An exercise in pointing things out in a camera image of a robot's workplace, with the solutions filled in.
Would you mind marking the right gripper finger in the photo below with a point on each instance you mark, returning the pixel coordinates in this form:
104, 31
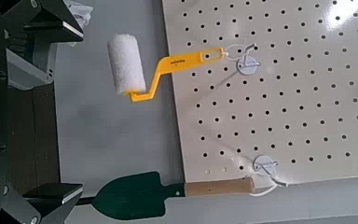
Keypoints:
49, 202
49, 18

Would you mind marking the grey plastic crate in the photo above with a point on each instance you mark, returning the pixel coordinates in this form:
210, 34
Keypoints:
28, 73

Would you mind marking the yellow paint roller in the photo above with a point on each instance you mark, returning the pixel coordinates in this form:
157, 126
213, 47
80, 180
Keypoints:
126, 62

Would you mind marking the white partition panel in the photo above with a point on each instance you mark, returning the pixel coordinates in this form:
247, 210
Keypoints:
105, 124

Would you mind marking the beige perforated pegboard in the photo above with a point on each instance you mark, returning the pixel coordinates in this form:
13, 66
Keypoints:
292, 109

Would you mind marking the white pegboard hook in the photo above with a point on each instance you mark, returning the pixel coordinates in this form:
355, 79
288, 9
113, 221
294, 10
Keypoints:
247, 66
264, 165

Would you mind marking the white roller tie loop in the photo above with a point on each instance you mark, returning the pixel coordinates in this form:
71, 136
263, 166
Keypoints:
230, 55

